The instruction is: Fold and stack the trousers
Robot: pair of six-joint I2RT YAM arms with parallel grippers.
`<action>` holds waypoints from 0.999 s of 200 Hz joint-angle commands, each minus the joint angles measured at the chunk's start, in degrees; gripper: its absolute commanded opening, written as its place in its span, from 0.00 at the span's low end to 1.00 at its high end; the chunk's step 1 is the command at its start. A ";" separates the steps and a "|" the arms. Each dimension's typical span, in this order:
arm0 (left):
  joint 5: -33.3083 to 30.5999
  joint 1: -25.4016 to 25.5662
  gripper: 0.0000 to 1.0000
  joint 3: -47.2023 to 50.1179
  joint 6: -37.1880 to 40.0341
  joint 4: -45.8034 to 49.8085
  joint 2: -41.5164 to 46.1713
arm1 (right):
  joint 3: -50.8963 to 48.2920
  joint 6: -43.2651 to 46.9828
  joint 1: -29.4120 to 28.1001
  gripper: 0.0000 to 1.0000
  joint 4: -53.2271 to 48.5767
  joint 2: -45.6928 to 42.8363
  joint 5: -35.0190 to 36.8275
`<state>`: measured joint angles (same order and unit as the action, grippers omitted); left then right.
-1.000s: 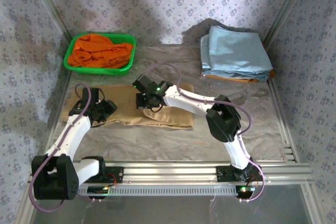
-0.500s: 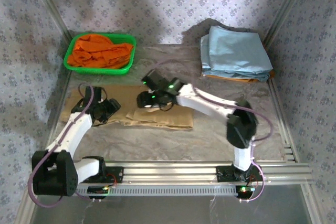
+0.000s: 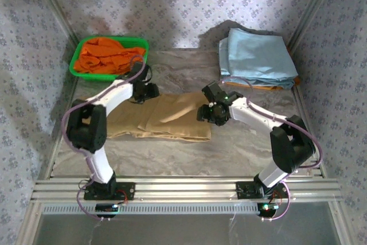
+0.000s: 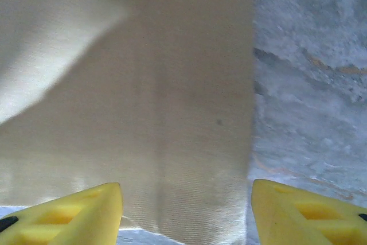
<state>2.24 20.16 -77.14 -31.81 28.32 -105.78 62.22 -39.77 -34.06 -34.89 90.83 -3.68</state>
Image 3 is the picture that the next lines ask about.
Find black right controller board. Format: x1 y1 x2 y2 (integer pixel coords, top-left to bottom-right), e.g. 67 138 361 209
257 203 279 217

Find tan trousers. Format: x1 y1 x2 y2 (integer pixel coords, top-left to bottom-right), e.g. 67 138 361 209
79 91 212 143

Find grey metal lower panel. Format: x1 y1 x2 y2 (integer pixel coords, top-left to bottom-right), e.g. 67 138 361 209
40 213 341 245

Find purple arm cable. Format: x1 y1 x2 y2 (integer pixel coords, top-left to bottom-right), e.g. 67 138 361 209
62 55 150 223
220 77 324 223

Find aluminium mounting rail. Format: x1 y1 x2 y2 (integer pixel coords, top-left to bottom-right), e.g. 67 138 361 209
30 177 343 203

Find crumpled orange trousers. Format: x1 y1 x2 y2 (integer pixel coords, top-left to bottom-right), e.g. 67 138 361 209
73 38 147 75

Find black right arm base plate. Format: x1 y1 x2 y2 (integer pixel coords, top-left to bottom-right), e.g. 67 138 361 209
235 181 288 200

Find black controller board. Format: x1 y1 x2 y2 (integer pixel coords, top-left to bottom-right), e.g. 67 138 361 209
257 203 279 217
95 203 120 214

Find folded light blue trousers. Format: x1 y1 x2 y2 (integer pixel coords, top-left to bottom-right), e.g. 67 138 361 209
218 28 299 90

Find black left controller board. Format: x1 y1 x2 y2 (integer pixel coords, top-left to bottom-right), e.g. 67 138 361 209
95 203 120 214

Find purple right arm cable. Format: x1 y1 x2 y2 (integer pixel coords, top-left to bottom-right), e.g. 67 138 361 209
220 77 324 223

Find aluminium side rail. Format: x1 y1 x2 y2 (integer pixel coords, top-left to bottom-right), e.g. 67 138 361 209
291 84 346 245
15 41 83 245

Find thin red wire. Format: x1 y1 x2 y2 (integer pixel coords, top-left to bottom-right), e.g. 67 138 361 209
269 190 284 205
118 189 130 205

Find green plastic basket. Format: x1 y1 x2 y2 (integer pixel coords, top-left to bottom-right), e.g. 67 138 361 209
69 36 151 83

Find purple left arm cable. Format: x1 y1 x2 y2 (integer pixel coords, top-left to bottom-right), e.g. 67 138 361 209
62 55 150 223

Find aluminium frame post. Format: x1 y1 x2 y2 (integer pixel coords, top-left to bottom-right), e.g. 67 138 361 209
30 0 81 46
286 0 343 49

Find grey slotted cable duct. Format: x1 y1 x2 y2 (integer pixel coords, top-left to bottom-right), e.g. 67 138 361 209
41 201 276 216

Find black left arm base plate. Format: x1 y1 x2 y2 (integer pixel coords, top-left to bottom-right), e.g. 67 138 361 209
83 182 136 201

